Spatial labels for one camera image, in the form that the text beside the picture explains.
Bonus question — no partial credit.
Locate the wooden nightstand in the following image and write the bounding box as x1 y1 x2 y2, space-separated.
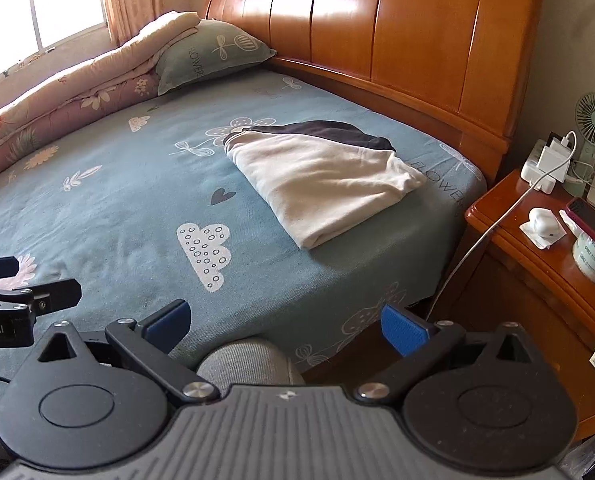
465 170 595 442

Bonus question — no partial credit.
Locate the white printed cup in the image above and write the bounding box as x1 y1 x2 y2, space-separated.
571 232 595 286

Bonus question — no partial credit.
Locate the wooden headboard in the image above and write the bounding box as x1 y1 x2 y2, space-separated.
200 0 554 192

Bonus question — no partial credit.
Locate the white socket strip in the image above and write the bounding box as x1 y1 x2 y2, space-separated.
521 142 559 194

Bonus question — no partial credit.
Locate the window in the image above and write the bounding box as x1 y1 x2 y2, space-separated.
0 0 111 94

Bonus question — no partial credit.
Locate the person's grey trouser leg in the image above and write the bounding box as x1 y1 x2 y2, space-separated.
195 337 306 402

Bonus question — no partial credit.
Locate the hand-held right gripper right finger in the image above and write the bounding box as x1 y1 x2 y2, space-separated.
351 303 544 407

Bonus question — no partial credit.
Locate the folded floral quilt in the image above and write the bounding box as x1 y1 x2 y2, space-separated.
0 10 203 189

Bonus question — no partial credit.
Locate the white tissue sheet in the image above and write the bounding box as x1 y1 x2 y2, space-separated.
519 220 568 250

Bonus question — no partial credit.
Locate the blue patterned bed sheet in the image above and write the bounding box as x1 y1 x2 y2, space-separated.
0 67 489 461

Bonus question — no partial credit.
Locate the phone in red case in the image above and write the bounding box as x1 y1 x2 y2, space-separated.
564 196 595 254

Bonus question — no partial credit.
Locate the white earbuds case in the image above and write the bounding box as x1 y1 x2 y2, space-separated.
527 208 566 239

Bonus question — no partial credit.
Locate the white charger block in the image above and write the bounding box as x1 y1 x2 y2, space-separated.
537 132 577 184

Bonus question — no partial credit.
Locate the green printed pillow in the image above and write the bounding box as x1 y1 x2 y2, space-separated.
154 19 278 96

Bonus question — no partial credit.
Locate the white charging cable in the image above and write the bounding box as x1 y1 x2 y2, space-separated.
425 132 595 322

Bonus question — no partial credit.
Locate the cream shirt with dark sleeves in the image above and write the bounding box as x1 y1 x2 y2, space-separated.
222 120 428 251

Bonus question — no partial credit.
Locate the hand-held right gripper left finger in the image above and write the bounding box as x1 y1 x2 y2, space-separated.
36 298 219 407

